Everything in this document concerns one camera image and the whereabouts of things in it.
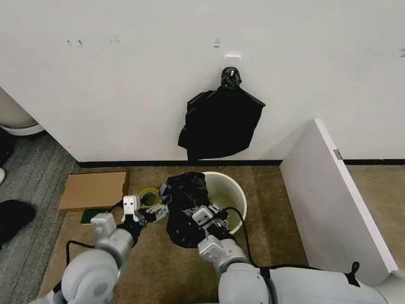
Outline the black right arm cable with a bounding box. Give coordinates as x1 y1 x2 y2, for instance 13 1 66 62
218 206 276 273

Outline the flat brown cardboard box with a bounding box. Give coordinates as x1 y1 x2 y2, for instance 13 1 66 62
58 169 131 213

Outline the white round trash bin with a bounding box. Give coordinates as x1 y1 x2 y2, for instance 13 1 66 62
201 171 247 236

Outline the green flat pad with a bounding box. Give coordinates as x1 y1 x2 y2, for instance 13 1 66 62
81 208 112 227

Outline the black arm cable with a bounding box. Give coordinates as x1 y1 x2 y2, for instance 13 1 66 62
218 206 276 273
64 239 97 270

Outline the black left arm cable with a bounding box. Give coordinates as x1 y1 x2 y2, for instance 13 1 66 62
64 239 97 270

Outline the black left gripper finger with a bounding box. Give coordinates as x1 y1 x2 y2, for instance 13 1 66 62
142 204 169 224
158 182 173 205

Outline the black bag hanging on hook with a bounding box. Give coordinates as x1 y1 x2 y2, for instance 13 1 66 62
177 66 266 161

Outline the white rounded fixture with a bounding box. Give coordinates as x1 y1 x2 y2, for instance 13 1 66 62
0 87 45 137

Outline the yellow tape roll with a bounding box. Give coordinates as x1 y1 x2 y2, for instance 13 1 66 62
138 187 162 210

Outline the black baseboard strip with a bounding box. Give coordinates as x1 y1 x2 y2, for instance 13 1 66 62
77 159 284 168

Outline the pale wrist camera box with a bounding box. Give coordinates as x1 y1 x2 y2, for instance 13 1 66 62
122 195 141 221
192 207 213 225

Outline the white partition panel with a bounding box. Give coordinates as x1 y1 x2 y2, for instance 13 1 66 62
280 118 402 281

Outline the black plastic garbage bag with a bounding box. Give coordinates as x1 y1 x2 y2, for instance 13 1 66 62
163 171 222 250

